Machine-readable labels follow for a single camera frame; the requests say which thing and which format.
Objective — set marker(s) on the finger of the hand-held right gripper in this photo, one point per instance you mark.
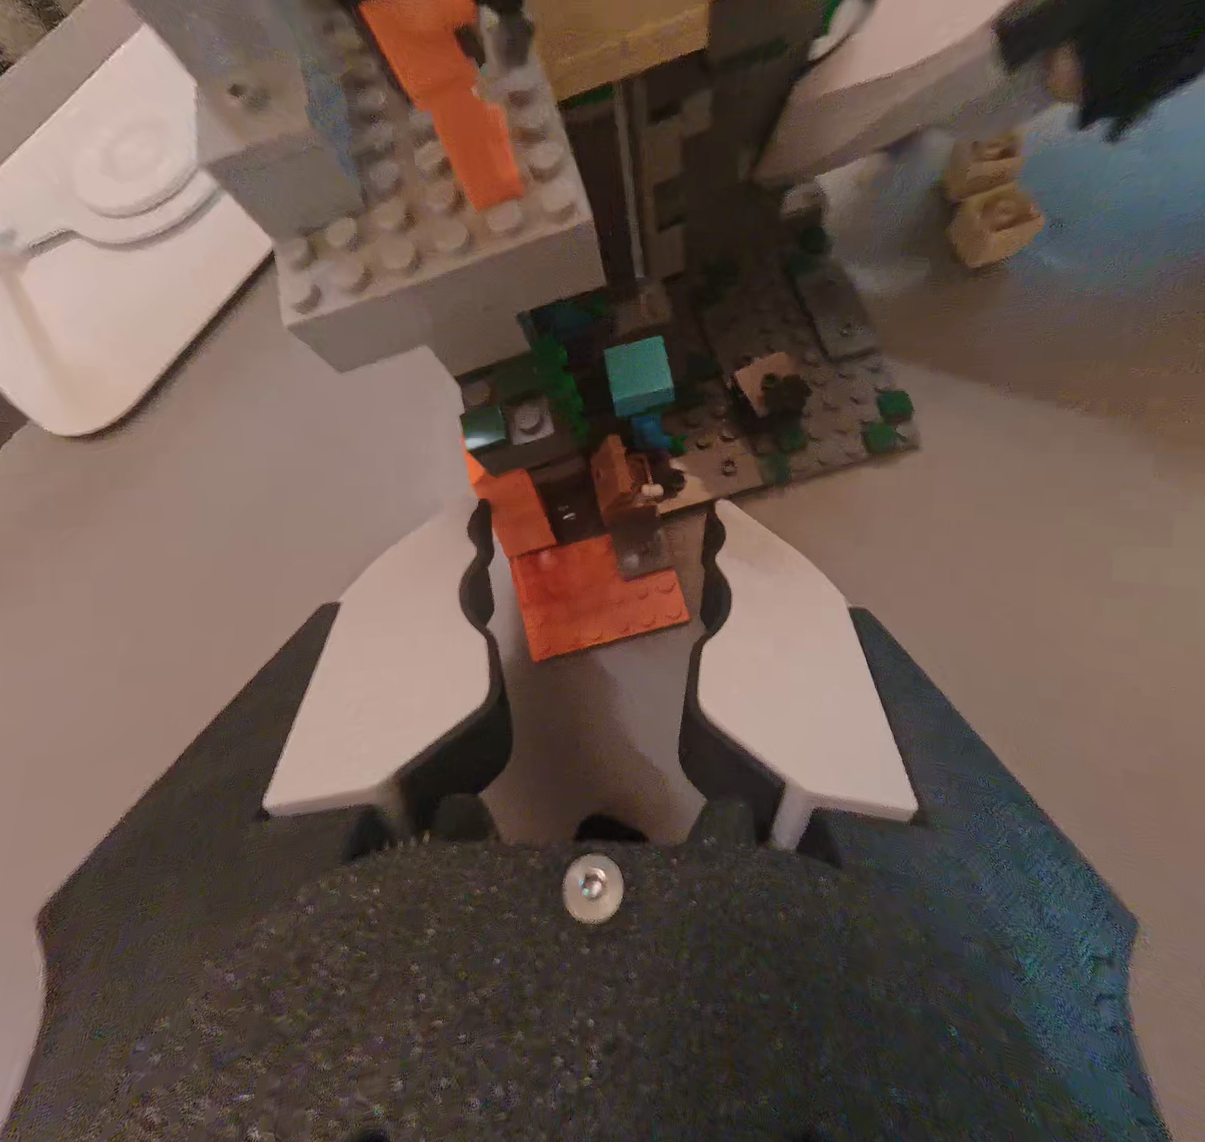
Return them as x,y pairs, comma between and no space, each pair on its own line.
875,88

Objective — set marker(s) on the white book stand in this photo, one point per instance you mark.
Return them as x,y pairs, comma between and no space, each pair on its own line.
113,247

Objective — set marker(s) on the grey toy axe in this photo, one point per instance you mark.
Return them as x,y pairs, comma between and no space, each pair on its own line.
504,22

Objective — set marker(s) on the teal-headed toy figure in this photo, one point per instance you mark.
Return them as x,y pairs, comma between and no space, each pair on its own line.
640,375

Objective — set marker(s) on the orange toy minifigure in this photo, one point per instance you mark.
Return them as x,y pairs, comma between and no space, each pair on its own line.
451,97

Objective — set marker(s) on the toy brick building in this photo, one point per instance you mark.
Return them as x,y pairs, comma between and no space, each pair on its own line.
451,257

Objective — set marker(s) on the tan toy brick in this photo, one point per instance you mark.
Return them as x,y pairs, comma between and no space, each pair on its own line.
996,230
984,164

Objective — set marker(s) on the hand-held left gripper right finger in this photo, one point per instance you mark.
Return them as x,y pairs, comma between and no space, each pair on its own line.
800,680

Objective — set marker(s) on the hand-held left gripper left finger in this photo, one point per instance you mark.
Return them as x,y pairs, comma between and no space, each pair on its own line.
395,680

